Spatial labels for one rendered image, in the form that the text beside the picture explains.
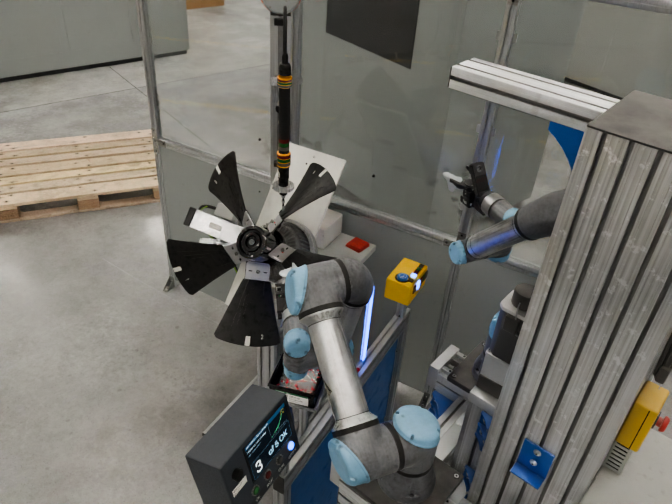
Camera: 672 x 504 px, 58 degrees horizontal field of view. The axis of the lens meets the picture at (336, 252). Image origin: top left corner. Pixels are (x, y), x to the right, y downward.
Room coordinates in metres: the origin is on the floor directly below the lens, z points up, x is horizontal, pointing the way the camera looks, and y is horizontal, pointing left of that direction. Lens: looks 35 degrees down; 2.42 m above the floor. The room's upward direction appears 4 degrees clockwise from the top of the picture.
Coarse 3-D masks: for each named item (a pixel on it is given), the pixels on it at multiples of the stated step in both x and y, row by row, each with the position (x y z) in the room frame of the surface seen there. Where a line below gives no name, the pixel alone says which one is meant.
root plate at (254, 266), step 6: (246, 264) 1.69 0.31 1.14; (252, 264) 1.70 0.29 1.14; (258, 264) 1.71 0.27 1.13; (264, 264) 1.71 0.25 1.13; (246, 270) 1.67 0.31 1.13; (252, 270) 1.68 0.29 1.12; (264, 270) 1.70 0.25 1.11; (246, 276) 1.66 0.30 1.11; (252, 276) 1.67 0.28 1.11; (258, 276) 1.68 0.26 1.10; (264, 276) 1.69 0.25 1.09
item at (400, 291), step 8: (400, 264) 1.85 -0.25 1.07; (408, 264) 1.85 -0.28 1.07; (416, 264) 1.86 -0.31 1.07; (392, 272) 1.80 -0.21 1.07; (400, 272) 1.80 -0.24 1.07; (408, 272) 1.80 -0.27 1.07; (424, 272) 1.83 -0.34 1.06; (392, 280) 1.75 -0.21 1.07; (416, 280) 1.76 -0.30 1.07; (424, 280) 1.84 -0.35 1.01; (392, 288) 1.75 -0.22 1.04; (400, 288) 1.73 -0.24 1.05; (408, 288) 1.72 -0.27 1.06; (384, 296) 1.76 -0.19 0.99; (392, 296) 1.74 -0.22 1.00; (400, 296) 1.73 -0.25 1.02; (408, 296) 1.72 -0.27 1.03; (408, 304) 1.72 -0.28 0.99
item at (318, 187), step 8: (312, 168) 1.94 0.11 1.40; (320, 168) 1.91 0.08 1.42; (304, 176) 1.94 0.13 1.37; (312, 176) 1.90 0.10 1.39; (328, 176) 1.84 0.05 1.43; (304, 184) 1.89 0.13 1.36; (312, 184) 1.85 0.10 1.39; (320, 184) 1.82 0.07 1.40; (328, 184) 1.81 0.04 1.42; (296, 192) 1.88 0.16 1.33; (304, 192) 1.83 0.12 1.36; (312, 192) 1.80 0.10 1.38; (320, 192) 1.79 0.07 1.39; (328, 192) 1.77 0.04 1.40; (288, 200) 1.88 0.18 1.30; (296, 200) 1.81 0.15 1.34; (304, 200) 1.79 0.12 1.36; (312, 200) 1.77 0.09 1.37; (288, 208) 1.80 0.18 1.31; (296, 208) 1.77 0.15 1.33; (280, 216) 1.79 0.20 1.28
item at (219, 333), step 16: (240, 288) 1.62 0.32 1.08; (256, 288) 1.64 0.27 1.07; (240, 304) 1.59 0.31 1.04; (256, 304) 1.60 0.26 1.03; (272, 304) 1.63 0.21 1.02; (224, 320) 1.55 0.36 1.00; (240, 320) 1.55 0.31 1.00; (256, 320) 1.57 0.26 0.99; (272, 320) 1.59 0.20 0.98; (224, 336) 1.51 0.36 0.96; (240, 336) 1.52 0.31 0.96; (256, 336) 1.53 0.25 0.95; (272, 336) 1.54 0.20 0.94
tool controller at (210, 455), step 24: (240, 408) 0.98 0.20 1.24; (264, 408) 0.97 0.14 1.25; (288, 408) 1.01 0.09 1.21; (216, 432) 0.91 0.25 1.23; (240, 432) 0.90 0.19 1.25; (264, 432) 0.92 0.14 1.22; (288, 432) 0.98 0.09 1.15; (192, 456) 0.84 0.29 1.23; (216, 456) 0.83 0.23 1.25; (240, 456) 0.85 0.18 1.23; (264, 456) 0.90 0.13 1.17; (288, 456) 0.96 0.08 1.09; (216, 480) 0.80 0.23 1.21; (240, 480) 0.82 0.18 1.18; (264, 480) 0.87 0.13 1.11
